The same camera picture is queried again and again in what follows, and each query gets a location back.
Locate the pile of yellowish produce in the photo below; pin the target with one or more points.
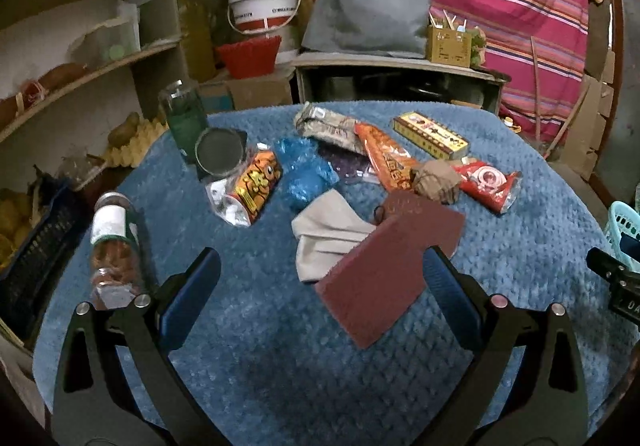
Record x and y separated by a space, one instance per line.
15 226

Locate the cardboard box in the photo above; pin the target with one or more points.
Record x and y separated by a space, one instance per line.
245 93

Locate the crumpled brown paper ball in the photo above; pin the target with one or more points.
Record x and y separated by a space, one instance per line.
435 181

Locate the green glass jar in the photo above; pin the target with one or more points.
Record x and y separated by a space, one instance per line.
184 118

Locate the red and white wrapper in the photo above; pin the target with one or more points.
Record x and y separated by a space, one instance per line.
487 183

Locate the grey cushion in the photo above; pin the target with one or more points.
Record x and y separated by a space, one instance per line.
367 10

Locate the yellow printed carton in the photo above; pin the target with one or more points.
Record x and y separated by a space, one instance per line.
430 135

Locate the purple plastic packet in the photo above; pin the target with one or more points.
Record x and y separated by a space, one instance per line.
347 165

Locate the blue plastic bag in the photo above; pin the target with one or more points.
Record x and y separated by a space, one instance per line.
302 170

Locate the dark blue crate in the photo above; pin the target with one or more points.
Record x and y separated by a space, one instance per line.
37 256

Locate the red plastic basket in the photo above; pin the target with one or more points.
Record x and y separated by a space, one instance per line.
247 55

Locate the white-label plastic bottle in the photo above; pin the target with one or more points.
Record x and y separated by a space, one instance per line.
112 251

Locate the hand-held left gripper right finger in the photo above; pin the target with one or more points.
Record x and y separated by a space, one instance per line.
450 296

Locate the low wooden stand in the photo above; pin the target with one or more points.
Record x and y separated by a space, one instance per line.
395 70

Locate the round tin can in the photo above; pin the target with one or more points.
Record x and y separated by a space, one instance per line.
217 153

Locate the white and red bucket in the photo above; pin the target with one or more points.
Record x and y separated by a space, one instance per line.
262 8

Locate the maroon scouring pad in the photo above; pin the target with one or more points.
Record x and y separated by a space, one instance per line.
390 271

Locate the cardboard sheets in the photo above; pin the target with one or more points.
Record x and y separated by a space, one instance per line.
592 115

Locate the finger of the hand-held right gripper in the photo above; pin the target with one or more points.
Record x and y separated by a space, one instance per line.
602 262

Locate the long orange wrapper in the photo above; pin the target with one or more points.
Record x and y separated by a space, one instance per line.
387 158

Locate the grey printed snack packet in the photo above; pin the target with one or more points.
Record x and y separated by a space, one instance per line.
327 128

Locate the blue textured mat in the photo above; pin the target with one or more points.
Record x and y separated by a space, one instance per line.
280 366

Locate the small yellow box with sticks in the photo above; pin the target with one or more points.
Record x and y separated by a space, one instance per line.
450 43

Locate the teal plastic basket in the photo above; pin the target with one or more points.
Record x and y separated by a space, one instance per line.
620 228

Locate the brown sweet potato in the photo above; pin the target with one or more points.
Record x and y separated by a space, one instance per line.
62 74

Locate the pink striped cloth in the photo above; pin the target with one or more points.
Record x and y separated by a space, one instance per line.
490 10

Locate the beige cloth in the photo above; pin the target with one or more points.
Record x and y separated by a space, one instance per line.
322 236

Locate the yellow oil jug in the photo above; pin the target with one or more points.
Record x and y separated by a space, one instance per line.
195 30

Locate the clear plastic container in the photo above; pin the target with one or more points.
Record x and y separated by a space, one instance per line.
102 38

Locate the orange cartoon snack packet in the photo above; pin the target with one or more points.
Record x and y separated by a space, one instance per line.
247 188

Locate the yellow egg tray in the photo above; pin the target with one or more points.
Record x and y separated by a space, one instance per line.
135 143

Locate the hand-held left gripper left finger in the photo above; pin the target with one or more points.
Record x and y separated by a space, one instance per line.
192 296

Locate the wooden shelf unit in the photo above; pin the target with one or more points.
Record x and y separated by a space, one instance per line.
80 75

